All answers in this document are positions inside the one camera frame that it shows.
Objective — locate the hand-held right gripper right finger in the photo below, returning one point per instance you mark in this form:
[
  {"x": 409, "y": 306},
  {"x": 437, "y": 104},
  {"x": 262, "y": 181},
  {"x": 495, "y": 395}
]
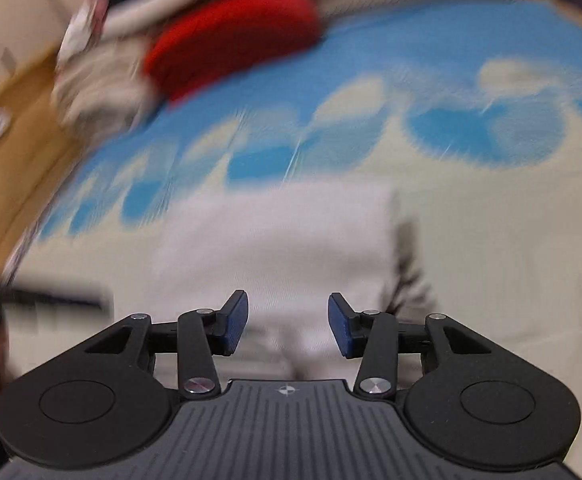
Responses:
[{"x": 342, "y": 327}]

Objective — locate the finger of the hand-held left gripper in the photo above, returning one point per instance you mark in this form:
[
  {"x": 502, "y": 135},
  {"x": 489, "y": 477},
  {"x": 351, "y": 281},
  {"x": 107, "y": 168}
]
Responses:
[{"x": 56, "y": 301}]

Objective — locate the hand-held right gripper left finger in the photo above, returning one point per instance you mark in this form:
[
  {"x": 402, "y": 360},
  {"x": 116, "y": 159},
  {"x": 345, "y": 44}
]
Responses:
[{"x": 235, "y": 321}]

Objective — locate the black white striped shirt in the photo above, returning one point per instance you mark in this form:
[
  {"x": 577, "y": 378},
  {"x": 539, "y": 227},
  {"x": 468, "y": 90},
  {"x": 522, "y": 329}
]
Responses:
[{"x": 281, "y": 255}]

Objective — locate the beige folded cloth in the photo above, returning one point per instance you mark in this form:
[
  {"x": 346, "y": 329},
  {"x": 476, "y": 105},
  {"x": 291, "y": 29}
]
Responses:
[{"x": 101, "y": 90}]

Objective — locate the blue patterned bed sheet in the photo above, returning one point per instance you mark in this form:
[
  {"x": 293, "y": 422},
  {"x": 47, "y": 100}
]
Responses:
[{"x": 381, "y": 50}]

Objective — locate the red folded cloth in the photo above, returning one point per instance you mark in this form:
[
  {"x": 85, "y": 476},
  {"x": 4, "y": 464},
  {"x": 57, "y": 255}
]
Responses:
[{"x": 231, "y": 40}]

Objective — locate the white folded cloth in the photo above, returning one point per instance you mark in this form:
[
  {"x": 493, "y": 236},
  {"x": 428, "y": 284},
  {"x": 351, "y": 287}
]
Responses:
[{"x": 136, "y": 15}]

